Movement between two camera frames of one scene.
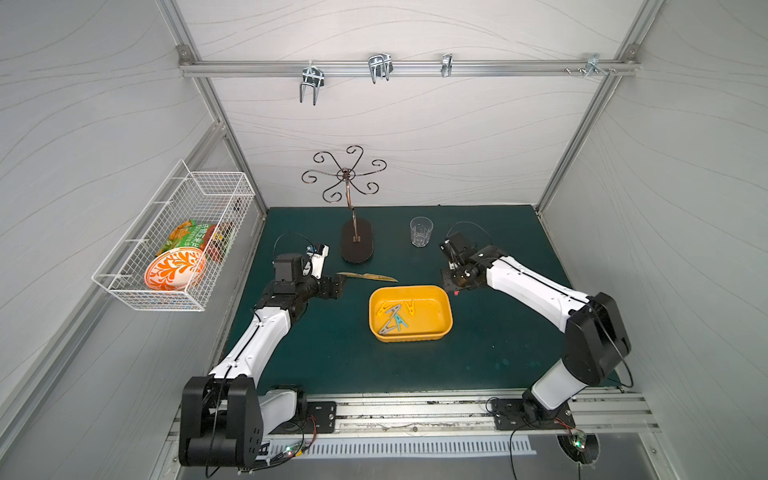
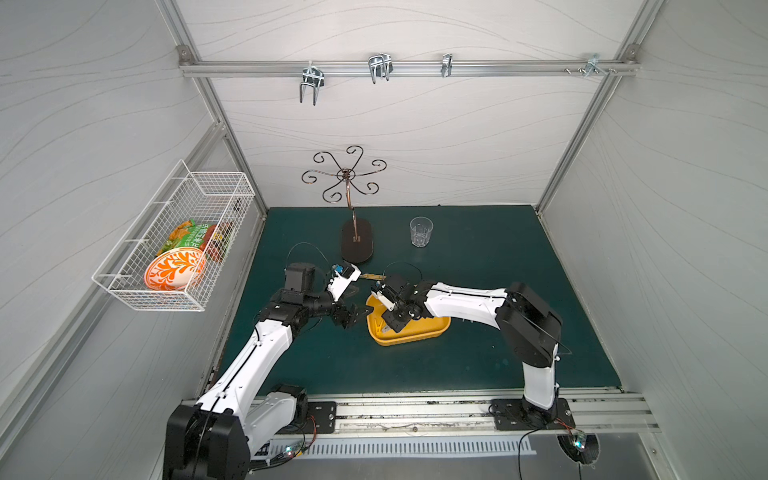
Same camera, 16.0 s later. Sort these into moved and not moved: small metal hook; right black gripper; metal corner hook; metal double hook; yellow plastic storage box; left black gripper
Moved: right black gripper; left black gripper
Not moved: small metal hook; metal double hook; metal corner hook; yellow plastic storage box
